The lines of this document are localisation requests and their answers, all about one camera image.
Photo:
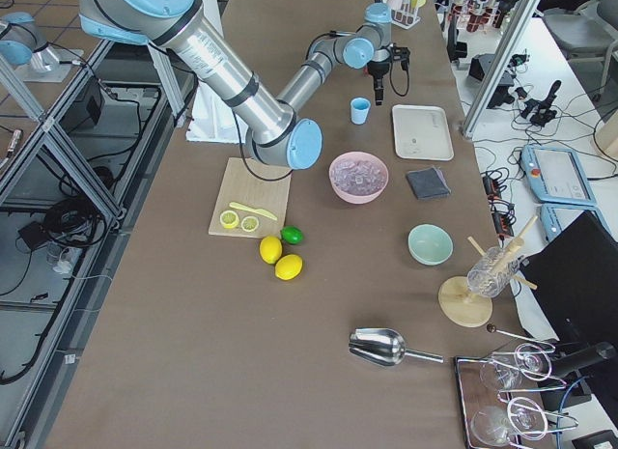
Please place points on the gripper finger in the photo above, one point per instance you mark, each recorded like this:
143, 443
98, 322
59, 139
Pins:
378, 91

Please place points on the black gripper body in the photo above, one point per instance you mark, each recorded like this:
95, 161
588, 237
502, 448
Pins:
378, 71

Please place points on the light blue plastic cup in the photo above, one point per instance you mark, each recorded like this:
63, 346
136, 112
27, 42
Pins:
360, 108

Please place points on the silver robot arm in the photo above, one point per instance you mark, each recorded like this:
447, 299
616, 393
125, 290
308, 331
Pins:
276, 135

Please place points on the white cup rack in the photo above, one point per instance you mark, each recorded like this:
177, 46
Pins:
406, 17

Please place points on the pink bowl of ice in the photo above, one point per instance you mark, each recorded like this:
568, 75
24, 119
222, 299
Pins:
358, 177

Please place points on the metal ice scoop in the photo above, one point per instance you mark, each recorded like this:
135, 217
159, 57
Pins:
385, 347

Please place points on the cream rabbit tray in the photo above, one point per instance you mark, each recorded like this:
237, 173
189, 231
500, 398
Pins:
421, 133

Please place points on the grey folded cloth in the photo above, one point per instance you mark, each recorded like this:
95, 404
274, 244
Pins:
428, 183

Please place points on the green ceramic bowl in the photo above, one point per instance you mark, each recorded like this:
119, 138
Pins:
429, 244

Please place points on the wooden cutting board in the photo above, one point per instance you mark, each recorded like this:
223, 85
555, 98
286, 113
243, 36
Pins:
240, 186

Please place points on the yellow plastic knife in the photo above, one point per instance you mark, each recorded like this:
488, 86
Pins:
259, 211

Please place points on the green lime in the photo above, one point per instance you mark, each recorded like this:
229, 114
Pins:
291, 235

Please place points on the lemon half slice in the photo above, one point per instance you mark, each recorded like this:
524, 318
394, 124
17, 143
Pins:
229, 219
250, 223

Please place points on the yellow lemon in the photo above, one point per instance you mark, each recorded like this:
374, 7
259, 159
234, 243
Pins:
288, 267
270, 249

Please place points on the blue teach pendant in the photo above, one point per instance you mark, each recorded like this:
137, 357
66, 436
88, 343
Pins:
557, 217
556, 175

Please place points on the clear glass mug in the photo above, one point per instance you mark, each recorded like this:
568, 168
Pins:
492, 273

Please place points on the wooden mug tree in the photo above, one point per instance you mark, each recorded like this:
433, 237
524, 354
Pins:
467, 300

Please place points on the wine glass rack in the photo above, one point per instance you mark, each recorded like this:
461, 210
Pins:
501, 397

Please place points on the white camera pillar base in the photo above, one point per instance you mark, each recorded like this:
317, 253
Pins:
212, 120

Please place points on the aluminium frame post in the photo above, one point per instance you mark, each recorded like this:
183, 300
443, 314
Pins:
511, 37

